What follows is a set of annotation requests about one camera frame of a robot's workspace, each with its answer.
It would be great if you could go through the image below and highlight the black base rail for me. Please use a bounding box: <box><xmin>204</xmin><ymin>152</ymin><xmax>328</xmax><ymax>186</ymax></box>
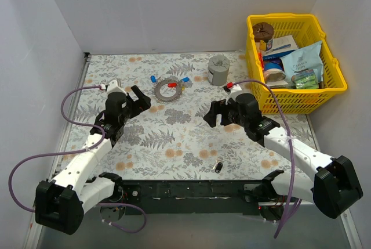
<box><xmin>89</xmin><ymin>179</ymin><xmax>288</xmax><ymax>216</ymax></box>

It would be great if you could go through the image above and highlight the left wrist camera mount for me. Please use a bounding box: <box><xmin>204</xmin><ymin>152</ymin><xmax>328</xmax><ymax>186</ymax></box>
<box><xmin>99</xmin><ymin>78</ymin><xmax>127</xmax><ymax>95</ymax></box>

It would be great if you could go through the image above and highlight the yellow plastic basket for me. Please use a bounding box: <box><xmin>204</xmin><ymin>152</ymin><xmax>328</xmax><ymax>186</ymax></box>
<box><xmin>246</xmin><ymin>13</ymin><xmax>348</xmax><ymax>114</ymax></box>

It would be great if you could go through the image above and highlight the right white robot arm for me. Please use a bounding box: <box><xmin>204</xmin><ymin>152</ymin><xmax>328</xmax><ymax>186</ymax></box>
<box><xmin>203</xmin><ymin>93</ymin><xmax>363</xmax><ymax>219</ymax></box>

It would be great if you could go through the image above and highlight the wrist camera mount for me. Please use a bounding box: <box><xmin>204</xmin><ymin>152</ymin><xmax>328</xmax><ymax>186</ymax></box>
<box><xmin>99</xmin><ymin>78</ymin><xmax>127</xmax><ymax>95</ymax></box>
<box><xmin>223</xmin><ymin>82</ymin><xmax>243</xmax><ymax>101</ymax></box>

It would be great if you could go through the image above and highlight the black car key fob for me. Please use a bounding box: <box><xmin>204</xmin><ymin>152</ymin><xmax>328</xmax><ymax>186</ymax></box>
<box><xmin>213</xmin><ymin>162</ymin><xmax>223</xmax><ymax>174</ymax></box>

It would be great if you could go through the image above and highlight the white box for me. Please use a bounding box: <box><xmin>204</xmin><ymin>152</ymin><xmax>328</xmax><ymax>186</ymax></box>
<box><xmin>271</xmin><ymin>35</ymin><xmax>299</xmax><ymax>55</ymax></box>

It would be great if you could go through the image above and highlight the floral table mat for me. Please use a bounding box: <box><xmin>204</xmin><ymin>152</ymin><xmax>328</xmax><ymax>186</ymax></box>
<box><xmin>57</xmin><ymin>53</ymin><xmax>319</xmax><ymax>181</ymax></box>

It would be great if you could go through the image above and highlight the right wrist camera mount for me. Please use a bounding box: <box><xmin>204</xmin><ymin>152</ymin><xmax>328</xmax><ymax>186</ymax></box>
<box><xmin>223</xmin><ymin>82</ymin><xmax>243</xmax><ymax>101</ymax></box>

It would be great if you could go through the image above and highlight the grey tape roll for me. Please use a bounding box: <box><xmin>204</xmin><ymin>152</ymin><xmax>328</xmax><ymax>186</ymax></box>
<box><xmin>208</xmin><ymin>55</ymin><xmax>230</xmax><ymax>86</ymax></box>

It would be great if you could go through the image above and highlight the green packet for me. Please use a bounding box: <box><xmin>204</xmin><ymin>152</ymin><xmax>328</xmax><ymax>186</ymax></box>
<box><xmin>292</xmin><ymin>70</ymin><xmax>319</xmax><ymax>89</ymax></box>

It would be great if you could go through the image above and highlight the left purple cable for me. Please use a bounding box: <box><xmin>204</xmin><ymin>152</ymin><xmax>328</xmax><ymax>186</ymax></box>
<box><xmin>8</xmin><ymin>85</ymin><xmax>147</xmax><ymax>234</ymax></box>

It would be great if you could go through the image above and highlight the light blue snack bag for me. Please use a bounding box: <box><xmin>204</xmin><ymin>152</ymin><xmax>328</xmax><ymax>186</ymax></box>
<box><xmin>280</xmin><ymin>41</ymin><xmax>323</xmax><ymax>82</ymax></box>

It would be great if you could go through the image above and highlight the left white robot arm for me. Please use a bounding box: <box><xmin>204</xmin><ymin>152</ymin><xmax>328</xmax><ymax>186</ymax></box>
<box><xmin>35</xmin><ymin>85</ymin><xmax>151</xmax><ymax>234</ymax></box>

